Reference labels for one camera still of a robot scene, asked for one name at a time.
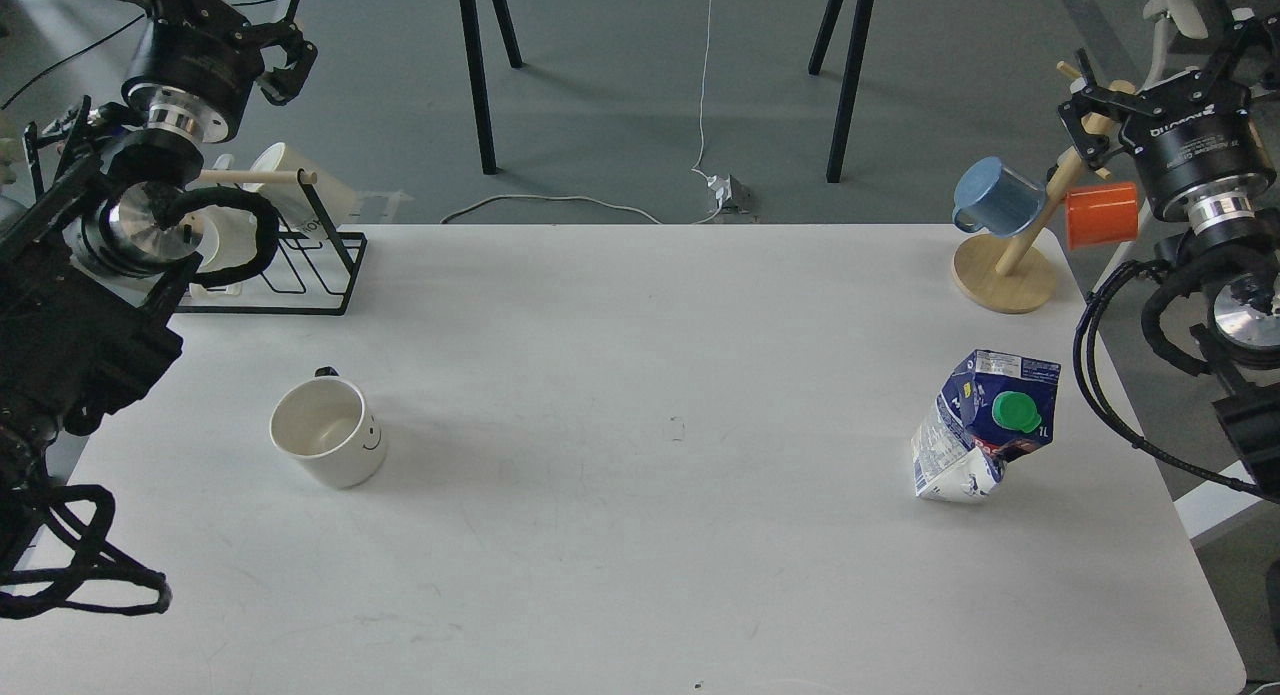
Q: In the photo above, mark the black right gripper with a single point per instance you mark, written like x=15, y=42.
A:
x=1204, y=134

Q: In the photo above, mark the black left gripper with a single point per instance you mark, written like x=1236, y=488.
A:
x=189, y=48

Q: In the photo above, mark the blue white milk carton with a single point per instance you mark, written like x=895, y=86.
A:
x=994, y=408

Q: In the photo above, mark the white smiley mug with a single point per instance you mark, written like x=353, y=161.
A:
x=327, y=426

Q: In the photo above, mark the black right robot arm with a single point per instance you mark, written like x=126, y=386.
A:
x=1214, y=312

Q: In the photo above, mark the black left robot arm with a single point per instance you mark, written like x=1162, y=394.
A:
x=93, y=270

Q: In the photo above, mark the white cup on rack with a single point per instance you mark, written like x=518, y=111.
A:
x=339, y=200

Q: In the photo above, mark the grey office chair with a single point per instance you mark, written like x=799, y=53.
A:
x=1187, y=32

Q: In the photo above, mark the wooden dowel rod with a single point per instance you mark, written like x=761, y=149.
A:
x=299, y=177

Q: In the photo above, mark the orange mug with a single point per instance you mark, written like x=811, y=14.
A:
x=1102, y=215

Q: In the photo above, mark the blue mug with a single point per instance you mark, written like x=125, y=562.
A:
x=992, y=197

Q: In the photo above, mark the wooden mug tree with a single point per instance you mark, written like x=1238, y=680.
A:
x=1010, y=276

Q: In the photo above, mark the black stand left legs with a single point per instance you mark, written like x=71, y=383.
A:
x=474, y=54

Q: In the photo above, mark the black stand legs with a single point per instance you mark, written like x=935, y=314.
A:
x=850, y=79
x=474, y=54

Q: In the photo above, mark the black stand right legs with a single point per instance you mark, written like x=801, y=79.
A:
x=850, y=79

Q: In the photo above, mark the white power adapter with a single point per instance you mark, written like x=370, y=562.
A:
x=729, y=195

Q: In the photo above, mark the black wire dish rack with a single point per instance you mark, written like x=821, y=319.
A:
x=313, y=277

